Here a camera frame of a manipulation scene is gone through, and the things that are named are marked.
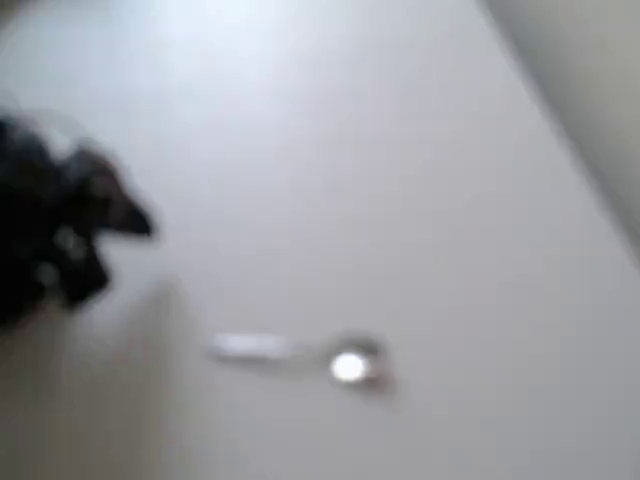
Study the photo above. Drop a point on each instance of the shiny metal spoon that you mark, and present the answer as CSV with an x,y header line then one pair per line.
x,y
345,365

